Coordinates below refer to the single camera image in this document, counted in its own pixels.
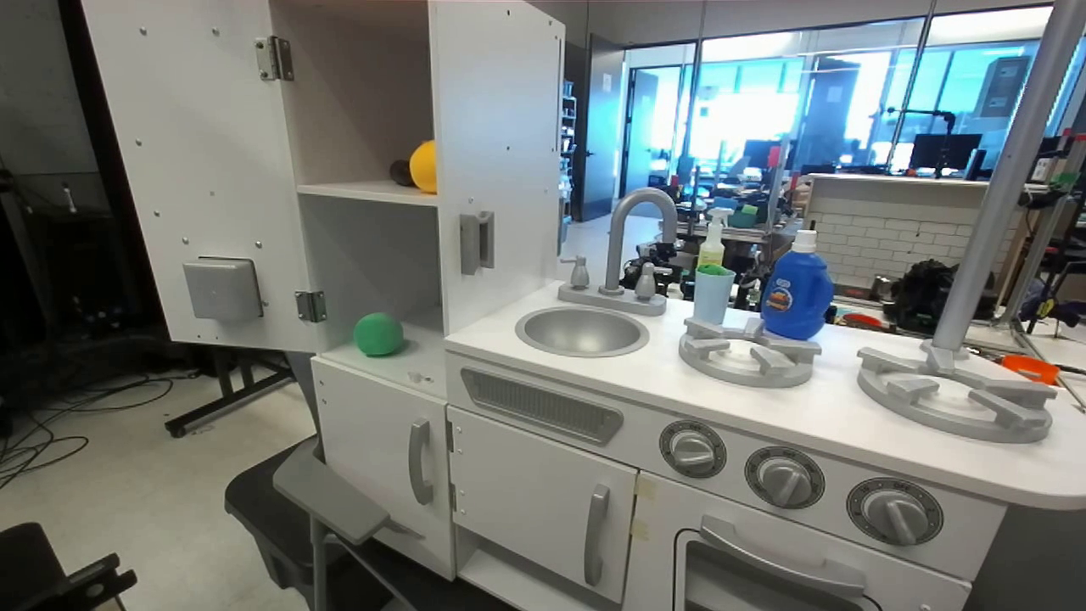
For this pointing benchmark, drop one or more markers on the blue detergent bottle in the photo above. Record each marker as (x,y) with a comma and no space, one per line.
(800,291)

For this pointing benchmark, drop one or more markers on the grey chair under kitchen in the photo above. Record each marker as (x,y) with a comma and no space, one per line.
(321,540)

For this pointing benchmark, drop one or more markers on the grey metal pole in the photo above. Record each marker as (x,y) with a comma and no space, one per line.
(1010,175)

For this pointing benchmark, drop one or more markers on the white cabinet door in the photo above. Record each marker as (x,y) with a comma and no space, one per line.
(207,159)

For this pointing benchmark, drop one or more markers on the round yellow sponge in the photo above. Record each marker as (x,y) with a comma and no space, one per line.
(421,166)

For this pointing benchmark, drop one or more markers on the grey left stove burner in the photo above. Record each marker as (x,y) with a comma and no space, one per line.
(749,354)

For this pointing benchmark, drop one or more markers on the white toy kitchen unit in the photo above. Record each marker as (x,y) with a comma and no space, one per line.
(560,452)

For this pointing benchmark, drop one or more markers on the grey stove burner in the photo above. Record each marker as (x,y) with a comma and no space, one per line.
(959,403)
(749,354)

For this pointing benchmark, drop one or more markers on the black computer monitor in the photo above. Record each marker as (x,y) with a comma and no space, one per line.
(951,149)

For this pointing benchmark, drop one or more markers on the black office chair left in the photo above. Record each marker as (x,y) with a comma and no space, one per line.
(31,574)

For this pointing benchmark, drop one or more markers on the light blue cup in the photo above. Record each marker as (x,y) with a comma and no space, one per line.
(711,298)

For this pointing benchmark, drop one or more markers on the grey right stove burner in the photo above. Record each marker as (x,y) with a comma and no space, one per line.
(959,403)

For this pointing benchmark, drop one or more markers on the green spray bottle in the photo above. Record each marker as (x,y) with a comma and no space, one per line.
(714,250)

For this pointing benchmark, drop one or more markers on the grey toy faucet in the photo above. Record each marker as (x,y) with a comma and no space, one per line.
(641,298)

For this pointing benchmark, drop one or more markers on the green ball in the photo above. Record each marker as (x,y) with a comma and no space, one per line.
(379,334)

